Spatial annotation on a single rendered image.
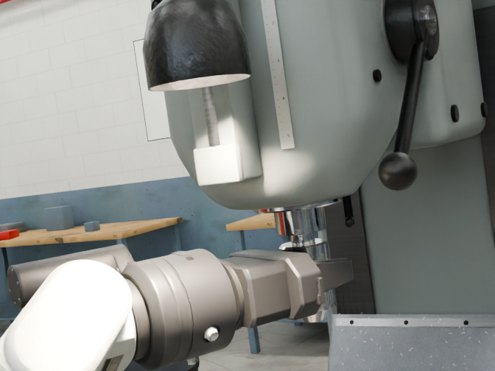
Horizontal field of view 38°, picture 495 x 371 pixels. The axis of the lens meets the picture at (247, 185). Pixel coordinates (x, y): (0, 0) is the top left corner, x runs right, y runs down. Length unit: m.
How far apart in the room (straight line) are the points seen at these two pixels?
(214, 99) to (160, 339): 0.19
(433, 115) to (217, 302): 0.29
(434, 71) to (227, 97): 0.25
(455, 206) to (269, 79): 0.49
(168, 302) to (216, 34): 0.21
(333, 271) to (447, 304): 0.40
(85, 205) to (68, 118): 0.80
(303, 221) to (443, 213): 0.39
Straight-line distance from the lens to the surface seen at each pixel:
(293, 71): 0.58
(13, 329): 0.51
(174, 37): 0.47
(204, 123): 0.57
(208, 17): 0.48
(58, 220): 6.45
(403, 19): 0.66
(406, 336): 1.06
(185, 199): 5.95
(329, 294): 0.68
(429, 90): 0.74
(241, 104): 0.57
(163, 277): 0.57
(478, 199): 1.01
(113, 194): 6.41
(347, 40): 0.60
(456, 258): 1.03
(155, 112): 6.06
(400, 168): 0.55
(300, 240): 0.68
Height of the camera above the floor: 1.37
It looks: 3 degrees down
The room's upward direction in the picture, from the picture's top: 8 degrees counter-clockwise
